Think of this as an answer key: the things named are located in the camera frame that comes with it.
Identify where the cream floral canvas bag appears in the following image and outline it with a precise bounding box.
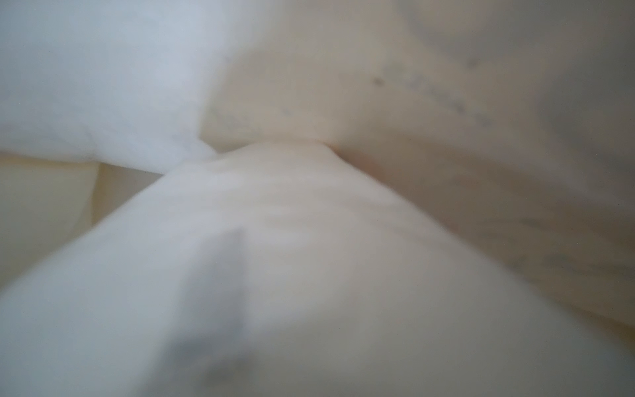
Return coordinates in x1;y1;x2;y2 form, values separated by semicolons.
0;0;635;397

